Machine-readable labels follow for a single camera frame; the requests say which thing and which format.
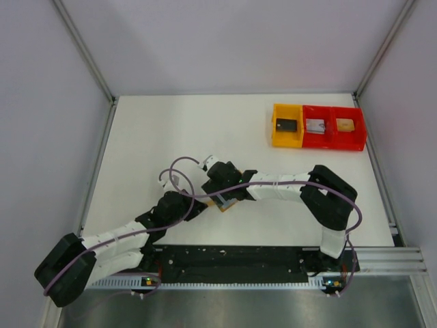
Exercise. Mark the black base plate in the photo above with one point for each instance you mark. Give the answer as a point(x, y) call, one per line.
point(182, 264)

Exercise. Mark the black card in bin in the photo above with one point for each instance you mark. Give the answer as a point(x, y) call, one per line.
point(286, 125)

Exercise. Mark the aluminium frame rail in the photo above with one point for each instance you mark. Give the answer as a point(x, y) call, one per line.
point(394, 259)

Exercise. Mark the middle red plastic bin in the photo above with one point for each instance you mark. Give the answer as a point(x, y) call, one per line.
point(316, 140)

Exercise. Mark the yellow plastic bin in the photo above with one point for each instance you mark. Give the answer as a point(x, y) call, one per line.
point(287, 140)

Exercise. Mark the gold card in bin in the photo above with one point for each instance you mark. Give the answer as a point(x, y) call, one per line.
point(345, 125)

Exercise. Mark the yellow leather card holder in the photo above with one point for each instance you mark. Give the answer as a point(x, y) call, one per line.
point(222, 207)

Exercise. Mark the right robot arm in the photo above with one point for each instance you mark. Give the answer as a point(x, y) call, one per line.
point(328, 197)

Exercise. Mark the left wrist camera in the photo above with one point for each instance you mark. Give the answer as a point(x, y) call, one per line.
point(168, 182)

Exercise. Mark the silver card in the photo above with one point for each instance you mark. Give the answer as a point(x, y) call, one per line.
point(315, 126)

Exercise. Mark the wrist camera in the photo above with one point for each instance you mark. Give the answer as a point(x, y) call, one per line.
point(207, 163)
point(168, 182)

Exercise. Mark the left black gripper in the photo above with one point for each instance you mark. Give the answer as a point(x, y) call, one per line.
point(198, 206)

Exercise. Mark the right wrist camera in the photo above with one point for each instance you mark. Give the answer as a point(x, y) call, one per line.
point(207, 163)

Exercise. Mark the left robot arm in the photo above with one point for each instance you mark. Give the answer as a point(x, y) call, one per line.
point(75, 263)

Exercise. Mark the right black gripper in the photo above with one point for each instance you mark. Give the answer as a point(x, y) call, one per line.
point(210, 185)

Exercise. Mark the grey slotted cable duct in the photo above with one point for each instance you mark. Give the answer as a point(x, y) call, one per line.
point(140, 283)

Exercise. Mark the right red plastic bin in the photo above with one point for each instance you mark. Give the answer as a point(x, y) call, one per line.
point(355, 140)

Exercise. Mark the red plastic bin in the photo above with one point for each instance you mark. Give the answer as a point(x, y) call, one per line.
point(316, 140)
point(355, 140)

